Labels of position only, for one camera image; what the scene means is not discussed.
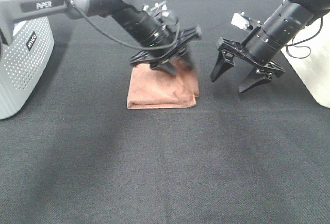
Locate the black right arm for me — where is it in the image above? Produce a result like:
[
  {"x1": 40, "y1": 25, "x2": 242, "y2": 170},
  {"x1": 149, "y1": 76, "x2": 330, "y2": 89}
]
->
[{"x1": 210, "y1": 0, "x2": 329, "y2": 92}]

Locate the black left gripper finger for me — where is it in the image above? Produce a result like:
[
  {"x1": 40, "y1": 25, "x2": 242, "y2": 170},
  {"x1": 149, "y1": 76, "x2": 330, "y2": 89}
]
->
[
  {"x1": 179, "y1": 50, "x2": 195, "y2": 71},
  {"x1": 157, "y1": 62, "x2": 177, "y2": 76}
]

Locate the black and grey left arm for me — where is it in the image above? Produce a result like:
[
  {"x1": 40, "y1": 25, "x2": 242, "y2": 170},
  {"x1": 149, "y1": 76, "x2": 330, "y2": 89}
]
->
[{"x1": 1, "y1": 0, "x2": 201, "y2": 75}]

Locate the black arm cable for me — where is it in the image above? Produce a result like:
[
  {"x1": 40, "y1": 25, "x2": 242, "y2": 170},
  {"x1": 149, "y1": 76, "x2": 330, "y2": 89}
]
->
[
  {"x1": 285, "y1": 14, "x2": 324, "y2": 59},
  {"x1": 45, "y1": 0, "x2": 183, "y2": 53}
]

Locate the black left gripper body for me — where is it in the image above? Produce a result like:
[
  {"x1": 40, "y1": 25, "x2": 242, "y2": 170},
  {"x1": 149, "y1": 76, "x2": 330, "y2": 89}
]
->
[{"x1": 129, "y1": 24, "x2": 203, "y2": 70}]

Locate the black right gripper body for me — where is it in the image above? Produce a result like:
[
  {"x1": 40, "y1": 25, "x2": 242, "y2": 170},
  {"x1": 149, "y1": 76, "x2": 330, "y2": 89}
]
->
[{"x1": 218, "y1": 38, "x2": 285, "y2": 77}]

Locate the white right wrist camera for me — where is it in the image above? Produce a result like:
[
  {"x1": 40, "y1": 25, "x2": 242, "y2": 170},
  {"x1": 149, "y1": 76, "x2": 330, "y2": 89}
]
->
[{"x1": 231, "y1": 12, "x2": 250, "y2": 30}]

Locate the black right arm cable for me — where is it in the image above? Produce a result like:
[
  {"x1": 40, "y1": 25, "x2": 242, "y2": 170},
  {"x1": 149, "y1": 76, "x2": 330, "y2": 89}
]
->
[{"x1": 285, "y1": 14, "x2": 324, "y2": 59}]

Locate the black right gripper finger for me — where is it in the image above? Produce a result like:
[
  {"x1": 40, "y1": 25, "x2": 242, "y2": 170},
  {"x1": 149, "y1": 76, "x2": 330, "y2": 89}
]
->
[
  {"x1": 210, "y1": 50, "x2": 235, "y2": 82},
  {"x1": 238, "y1": 69, "x2": 272, "y2": 93}
]

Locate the grey perforated laundry basket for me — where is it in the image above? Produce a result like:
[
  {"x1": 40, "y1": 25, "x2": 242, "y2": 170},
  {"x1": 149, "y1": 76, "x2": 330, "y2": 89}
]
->
[{"x1": 1, "y1": 17, "x2": 54, "y2": 120}]

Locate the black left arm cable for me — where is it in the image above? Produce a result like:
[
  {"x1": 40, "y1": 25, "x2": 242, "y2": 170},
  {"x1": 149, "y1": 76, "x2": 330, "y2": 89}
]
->
[{"x1": 45, "y1": 0, "x2": 183, "y2": 53}]

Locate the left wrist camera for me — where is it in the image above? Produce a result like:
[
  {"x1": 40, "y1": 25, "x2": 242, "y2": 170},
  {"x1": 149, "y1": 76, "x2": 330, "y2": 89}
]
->
[{"x1": 143, "y1": 1, "x2": 179, "y2": 27}]

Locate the brown microfiber towel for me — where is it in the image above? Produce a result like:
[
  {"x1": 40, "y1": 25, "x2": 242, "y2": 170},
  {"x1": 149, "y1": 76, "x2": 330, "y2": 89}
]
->
[{"x1": 127, "y1": 60, "x2": 200, "y2": 109}]

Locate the black table mat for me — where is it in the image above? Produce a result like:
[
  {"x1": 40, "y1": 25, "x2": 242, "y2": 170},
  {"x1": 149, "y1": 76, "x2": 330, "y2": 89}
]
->
[{"x1": 1, "y1": 0, "x2": 329, "y2": 223}]

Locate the white plastic bin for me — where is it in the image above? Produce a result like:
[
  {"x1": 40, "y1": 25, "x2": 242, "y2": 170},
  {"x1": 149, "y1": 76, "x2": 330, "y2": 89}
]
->
[{"x1": 282, "y1": 14, "x2": 329, "y2": 108}]

